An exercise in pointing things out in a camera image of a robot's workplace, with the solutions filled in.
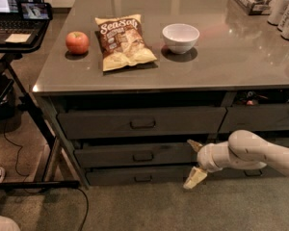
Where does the black laptop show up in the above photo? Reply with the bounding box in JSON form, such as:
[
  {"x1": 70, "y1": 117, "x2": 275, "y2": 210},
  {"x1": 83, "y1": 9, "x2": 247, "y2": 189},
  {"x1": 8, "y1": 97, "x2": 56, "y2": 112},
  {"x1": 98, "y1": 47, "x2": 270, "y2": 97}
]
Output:
[{"x1": 0, "y1": 0, "x2": 49, "y2": 47}]

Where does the beige trouser knee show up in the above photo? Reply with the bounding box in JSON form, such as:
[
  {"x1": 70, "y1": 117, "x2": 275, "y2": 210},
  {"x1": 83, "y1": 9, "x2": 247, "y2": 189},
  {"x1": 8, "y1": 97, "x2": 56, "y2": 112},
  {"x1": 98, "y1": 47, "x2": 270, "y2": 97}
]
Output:
[{"x1": 0, "y1": 216, "x2": 20, "y2": 231}]

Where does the grey drawer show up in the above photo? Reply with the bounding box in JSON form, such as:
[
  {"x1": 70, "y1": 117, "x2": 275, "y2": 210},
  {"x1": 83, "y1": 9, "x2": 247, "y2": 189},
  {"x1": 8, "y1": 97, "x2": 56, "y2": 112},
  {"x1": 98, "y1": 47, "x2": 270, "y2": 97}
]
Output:
[
  {"x1": 57, "y1": 107, "x2": 225, "y2": 140},
  {"x1": 74, "y1": 141, "x2": 197, "y2": 168},
  {"x1": 205, "y1": 137, "x2": 289, "y2": 164},
  {"x1": 220, "y1": 104, "x2": 289, "y2": 133},
  {"x1": 205, "y1": 161, "x2": 289, "y2": 179},
  {"x1": 86, "y1": 165, "x2": 192, "y2": 186}
]

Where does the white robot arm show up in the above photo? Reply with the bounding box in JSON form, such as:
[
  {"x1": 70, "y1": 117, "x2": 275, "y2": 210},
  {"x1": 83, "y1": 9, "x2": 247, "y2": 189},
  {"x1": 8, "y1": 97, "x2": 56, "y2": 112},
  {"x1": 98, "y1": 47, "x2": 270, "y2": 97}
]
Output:
[{"x1": 183, "y1": 130, "x2": 289, "y2": 190}]

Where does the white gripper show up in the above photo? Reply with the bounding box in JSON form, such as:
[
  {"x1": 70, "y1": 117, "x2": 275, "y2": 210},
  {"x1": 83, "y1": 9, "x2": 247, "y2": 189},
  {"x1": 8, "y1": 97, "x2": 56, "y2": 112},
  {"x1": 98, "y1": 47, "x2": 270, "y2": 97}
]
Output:
[{"x1": 183, "y1": 140, "x2": 229, "y2": 190}]

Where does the white bowl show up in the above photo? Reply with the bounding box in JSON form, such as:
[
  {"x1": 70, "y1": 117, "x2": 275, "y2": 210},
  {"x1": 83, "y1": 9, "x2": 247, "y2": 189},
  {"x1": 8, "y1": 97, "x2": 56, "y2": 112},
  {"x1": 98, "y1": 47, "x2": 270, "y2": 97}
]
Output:
[{"x1": 162, "y1": 23, "x2": 199, "y2": 54}]

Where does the black laptop stand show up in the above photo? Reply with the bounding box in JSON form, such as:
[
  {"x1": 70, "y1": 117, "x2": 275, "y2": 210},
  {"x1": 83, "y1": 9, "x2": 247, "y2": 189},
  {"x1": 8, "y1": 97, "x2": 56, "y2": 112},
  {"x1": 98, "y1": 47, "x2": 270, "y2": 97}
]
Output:
[{"x1": 0, "y1": 23, "x2": 80, "y2": 191}]

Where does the red apple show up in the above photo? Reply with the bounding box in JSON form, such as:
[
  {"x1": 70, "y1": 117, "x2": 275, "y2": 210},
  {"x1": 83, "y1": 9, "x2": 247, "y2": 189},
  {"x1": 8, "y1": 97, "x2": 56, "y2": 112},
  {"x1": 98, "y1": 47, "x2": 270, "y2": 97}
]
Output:
[{"x1": 66, "y1": 31, "x2": 90, "y2": 55}]

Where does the yellow sticky note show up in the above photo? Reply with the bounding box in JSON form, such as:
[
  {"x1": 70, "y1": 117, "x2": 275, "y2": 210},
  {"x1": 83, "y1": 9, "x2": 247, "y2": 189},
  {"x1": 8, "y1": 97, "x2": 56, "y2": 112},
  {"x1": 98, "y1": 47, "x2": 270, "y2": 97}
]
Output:
[{"x1": 5, "y1": 34, "x2": 31, "y2": 43}]

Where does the black smartphone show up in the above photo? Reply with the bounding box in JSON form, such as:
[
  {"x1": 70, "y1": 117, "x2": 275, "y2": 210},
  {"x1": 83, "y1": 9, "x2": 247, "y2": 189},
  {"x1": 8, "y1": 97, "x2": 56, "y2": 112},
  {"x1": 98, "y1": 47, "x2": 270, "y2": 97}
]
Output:
[{"x1": 18, "y1": 2, "x2": 53, "y2": 20}]

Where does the white can middle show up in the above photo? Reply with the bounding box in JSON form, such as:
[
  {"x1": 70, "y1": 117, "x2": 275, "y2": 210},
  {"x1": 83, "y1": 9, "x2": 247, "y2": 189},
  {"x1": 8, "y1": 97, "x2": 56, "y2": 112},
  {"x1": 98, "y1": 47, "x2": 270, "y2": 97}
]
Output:
[{"x1": 277, "y1": 4, "x2": 289, "y2": 32}]

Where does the white can left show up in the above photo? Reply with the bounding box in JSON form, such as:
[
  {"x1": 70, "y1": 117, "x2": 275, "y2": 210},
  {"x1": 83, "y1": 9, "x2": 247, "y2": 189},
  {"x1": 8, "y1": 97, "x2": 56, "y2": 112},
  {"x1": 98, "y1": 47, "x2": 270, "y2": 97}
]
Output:
[{"x1": 267, "y1": 0, "x2": 289, "y2": 25}]

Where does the sea salt chips bag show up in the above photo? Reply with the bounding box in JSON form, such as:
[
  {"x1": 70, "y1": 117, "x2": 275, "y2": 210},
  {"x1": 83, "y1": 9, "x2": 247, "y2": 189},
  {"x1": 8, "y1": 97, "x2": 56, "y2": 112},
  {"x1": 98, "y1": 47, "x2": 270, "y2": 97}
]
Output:
[{"x1": 95, "y1": 14, "x2": 157, "y2": 71}]

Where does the black cable on floor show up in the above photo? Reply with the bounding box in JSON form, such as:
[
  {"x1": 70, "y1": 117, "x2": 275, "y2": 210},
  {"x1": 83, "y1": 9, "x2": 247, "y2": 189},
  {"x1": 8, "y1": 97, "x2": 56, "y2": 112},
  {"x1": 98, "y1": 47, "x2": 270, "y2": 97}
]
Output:
[{"x1": 2, "y1": 113, "x2": 90, "y2": 231}]

